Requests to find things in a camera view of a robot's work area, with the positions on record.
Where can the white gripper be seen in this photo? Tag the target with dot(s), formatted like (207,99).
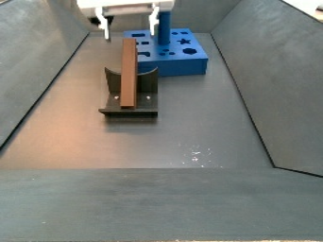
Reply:
(123,7)

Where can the brown arch object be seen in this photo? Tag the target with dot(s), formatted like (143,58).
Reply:
(128,74)

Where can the black curved fixture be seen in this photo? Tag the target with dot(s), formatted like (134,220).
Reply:
(146,95)

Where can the blue cylinder peg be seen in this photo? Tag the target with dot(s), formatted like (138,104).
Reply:
(164,28)

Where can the blue shape sorter block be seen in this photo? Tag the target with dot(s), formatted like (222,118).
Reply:
(180,58)

